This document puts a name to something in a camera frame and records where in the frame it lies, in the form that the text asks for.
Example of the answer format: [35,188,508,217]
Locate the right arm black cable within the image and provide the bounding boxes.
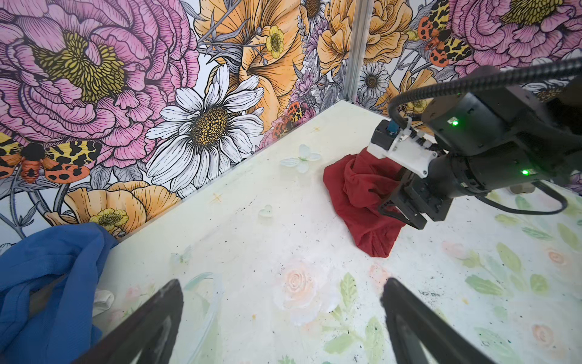
[387,58,582,129]

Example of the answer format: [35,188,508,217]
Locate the white cloth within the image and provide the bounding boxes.
[92,289,115,317]

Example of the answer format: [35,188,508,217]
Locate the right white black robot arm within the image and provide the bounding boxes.
[368,62,581,230]

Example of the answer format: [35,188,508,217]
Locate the red cloth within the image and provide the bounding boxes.
[323,149,405,258]

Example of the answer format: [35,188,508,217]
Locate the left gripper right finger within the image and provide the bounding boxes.
[380,278,493,363]

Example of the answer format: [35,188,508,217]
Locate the right aluminium corner post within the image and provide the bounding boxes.
[342,0,374,103]

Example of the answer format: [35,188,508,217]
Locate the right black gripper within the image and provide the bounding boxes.
[378,168,454,230]

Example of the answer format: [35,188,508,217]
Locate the blue cloth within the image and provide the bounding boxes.
[1,223,118,363]

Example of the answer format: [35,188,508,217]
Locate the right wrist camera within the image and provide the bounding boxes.
[367,119,438,178]

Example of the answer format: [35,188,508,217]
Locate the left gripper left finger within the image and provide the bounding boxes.
[74,279,184,363]

